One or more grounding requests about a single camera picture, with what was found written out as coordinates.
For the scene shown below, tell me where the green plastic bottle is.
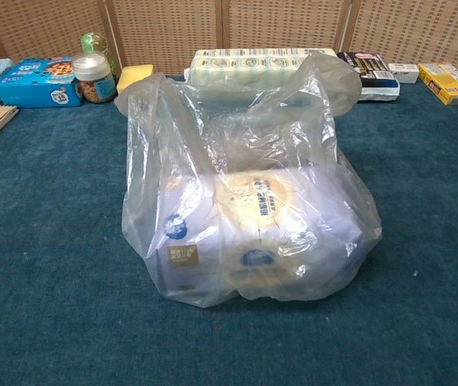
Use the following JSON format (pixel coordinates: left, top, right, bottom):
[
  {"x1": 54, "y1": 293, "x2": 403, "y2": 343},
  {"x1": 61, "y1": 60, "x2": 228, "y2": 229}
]
[{"x1": 81, "y1": 31, "x2": 119, "y2": 81}]

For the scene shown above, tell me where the small white box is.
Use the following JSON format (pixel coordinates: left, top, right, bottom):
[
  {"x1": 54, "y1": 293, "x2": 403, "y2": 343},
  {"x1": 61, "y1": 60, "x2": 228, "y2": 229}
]
[{"x1": 387, "y1": 63, "x2": 420, "y2": 84}]

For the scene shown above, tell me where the wicker folding screen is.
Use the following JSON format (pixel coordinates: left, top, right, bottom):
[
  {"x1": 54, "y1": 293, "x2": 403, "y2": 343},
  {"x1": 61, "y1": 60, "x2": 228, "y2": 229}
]
[{"x1": 0, "y1": 0, "x2": 458, "y2": 78}]

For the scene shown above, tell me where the yellow sponge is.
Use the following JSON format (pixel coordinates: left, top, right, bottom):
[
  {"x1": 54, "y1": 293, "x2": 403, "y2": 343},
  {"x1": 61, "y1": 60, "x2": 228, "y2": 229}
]
[{"x1": 116, "y1": 64, "x2": 155, "y2": 96}]

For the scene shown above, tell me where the glass jar white lid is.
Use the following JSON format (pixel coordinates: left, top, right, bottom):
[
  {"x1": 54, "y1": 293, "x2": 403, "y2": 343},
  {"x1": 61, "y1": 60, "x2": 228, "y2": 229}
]
[{"x1": 72, "y1": 51, "x2": 118, "y2": 105}]

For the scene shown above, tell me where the white tissue pack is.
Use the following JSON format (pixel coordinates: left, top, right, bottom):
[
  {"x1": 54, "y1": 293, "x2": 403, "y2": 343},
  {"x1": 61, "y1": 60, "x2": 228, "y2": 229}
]
[
  {"x1": 158, "y1": 167, "x2": 369, "y2": 299},
  {"x1": 183, "y1": 47, "x2": 336, "y2": 88}
]

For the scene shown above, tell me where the yellow box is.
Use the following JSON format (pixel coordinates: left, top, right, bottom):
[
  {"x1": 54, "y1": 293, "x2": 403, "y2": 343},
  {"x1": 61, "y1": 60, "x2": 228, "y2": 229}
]
[{"x1": 417, "y1": 62, "x2": 458, "y2": 106}]

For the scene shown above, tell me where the blue carpet table cover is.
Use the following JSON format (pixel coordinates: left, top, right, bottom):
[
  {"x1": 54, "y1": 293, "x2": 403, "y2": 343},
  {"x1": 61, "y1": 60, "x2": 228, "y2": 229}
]
[{"x1": 0, "y1": 74, "x2": 458, "y2": 386}]

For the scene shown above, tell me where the blue cookie box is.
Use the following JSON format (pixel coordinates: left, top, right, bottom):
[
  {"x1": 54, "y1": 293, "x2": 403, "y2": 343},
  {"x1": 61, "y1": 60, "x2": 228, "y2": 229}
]
[{"x1": 0, "y1": 55, "x2": 84, "y2": 108}]

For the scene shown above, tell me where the clear plastic shopping bag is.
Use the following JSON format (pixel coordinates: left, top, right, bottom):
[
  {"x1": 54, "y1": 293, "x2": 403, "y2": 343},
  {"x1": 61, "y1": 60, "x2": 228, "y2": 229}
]
[{"x1": 114, "y1": 51, "x2": 383, "y2": 309}]

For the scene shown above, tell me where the black pink packet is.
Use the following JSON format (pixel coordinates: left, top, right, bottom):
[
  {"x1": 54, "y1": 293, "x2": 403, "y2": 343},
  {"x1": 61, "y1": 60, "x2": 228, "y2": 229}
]
[{"x1": 336, "y1": 51, "x2": 401, "y2": 102}]

